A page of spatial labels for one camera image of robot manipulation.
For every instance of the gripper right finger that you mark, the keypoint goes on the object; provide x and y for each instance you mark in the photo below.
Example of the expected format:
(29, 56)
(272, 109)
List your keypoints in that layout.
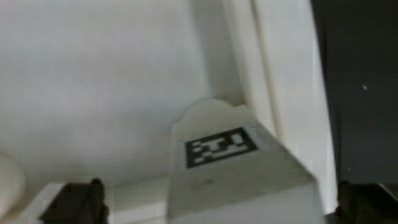
(366, 204)

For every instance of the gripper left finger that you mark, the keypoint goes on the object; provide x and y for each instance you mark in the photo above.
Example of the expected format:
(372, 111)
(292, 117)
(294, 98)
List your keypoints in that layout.
(70, 205)

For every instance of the white square tabletop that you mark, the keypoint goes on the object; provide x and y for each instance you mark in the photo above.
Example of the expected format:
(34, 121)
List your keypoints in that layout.
(111, 62)

